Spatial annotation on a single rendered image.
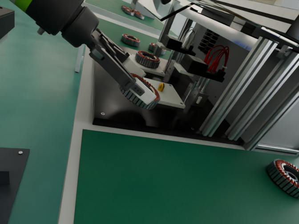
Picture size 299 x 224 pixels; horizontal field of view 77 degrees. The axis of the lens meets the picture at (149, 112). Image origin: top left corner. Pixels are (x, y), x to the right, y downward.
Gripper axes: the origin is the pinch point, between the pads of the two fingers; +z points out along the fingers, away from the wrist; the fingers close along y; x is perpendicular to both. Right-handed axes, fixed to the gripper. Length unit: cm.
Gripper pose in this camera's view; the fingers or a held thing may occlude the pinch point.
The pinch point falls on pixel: (141, 83)
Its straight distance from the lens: 48.2
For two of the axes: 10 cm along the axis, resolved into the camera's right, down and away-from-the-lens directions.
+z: 6.4, 5.2, 5.7
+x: 7.4, -6.2, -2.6
